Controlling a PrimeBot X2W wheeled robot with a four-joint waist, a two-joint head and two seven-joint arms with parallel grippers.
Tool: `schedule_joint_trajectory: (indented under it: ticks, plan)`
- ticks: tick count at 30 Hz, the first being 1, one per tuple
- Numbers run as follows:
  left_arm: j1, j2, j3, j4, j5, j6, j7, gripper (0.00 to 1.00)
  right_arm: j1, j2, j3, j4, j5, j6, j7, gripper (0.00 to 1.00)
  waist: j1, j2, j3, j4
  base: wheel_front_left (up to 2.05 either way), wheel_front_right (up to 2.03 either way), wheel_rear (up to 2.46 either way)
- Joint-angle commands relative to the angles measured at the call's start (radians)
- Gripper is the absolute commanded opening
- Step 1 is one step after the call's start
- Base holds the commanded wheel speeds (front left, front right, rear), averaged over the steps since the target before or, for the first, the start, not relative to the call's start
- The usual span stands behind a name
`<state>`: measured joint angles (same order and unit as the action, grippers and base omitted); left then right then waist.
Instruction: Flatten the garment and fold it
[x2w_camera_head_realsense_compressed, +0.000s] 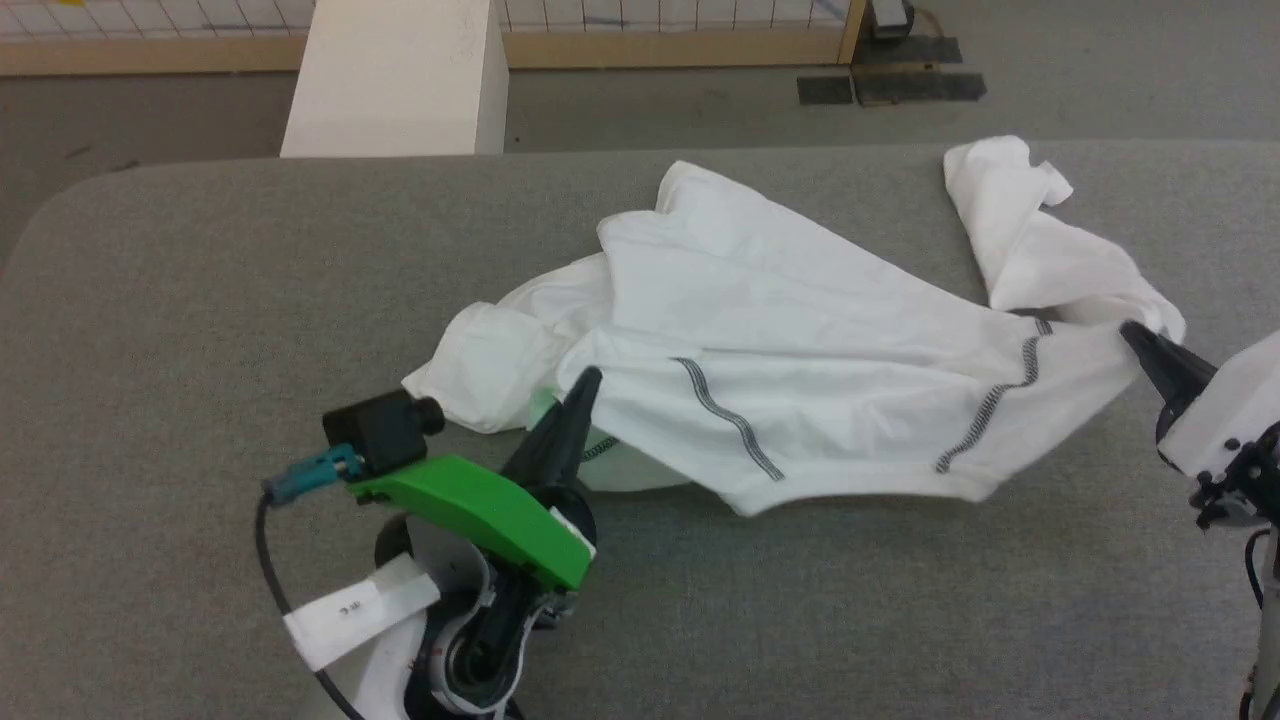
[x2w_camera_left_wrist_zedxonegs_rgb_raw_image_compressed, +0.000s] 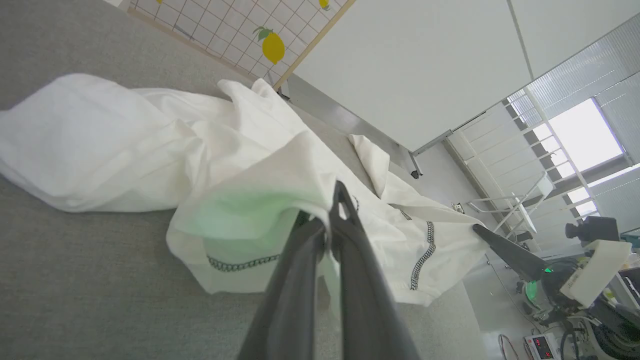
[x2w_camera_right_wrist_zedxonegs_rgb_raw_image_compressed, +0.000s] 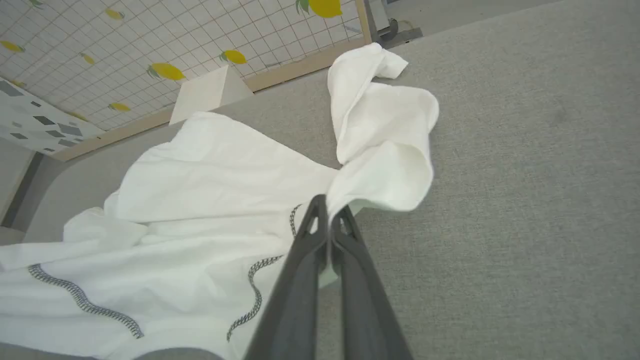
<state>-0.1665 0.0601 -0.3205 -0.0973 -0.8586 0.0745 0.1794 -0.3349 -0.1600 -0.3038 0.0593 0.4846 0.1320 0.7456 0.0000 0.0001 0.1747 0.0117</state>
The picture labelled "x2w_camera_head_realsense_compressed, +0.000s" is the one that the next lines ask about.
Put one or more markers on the metal partition foot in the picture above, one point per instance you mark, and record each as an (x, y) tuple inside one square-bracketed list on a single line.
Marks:
[(890, 15)]

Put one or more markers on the small black floor tape patch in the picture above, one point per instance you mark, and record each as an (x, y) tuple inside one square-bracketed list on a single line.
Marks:
[(825, 90)]

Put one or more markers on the white box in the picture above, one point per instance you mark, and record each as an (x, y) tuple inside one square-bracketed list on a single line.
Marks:
[(400, 80)]

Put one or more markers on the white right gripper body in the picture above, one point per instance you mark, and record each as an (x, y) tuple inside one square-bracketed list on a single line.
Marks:
[(1230, 410)]

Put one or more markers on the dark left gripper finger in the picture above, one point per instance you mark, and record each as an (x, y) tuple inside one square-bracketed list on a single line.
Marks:
[(560, 440)]

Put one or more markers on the long black floor tape patch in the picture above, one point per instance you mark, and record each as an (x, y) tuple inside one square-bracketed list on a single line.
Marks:
[(920, 87)]

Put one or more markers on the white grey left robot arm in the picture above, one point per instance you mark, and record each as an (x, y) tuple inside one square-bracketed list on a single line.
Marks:
[(450, 640)]

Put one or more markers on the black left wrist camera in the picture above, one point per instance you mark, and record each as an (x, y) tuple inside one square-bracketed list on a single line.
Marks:
[(380, 430)]

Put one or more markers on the white garment with black stitching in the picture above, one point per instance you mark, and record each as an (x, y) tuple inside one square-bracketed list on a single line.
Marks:
[(800, 340)]

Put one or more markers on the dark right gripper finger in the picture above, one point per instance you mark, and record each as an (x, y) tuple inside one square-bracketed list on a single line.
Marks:
[(1170, 370)]

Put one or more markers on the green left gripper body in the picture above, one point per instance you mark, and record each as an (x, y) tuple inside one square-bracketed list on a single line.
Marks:
[(480, 510)]

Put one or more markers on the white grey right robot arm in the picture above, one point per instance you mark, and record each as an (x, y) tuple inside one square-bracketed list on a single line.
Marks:
[(1265, 560)]

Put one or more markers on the black floor tape under foot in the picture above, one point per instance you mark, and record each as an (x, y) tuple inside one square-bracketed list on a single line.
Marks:
[(905, 52)]

